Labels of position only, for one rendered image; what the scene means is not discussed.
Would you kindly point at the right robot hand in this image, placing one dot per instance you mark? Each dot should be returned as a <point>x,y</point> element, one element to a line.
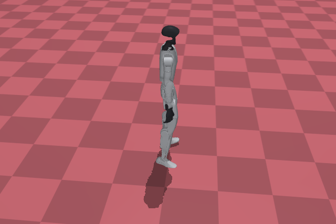
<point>169,114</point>

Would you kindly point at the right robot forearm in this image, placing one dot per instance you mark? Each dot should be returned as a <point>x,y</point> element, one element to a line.
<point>168,94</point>

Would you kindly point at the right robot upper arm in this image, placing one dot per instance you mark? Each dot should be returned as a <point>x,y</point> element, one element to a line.
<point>167,64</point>

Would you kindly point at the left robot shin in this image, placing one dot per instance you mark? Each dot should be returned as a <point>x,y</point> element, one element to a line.
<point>164,124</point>

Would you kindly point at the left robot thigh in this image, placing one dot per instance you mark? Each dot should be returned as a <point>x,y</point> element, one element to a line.
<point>174,97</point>

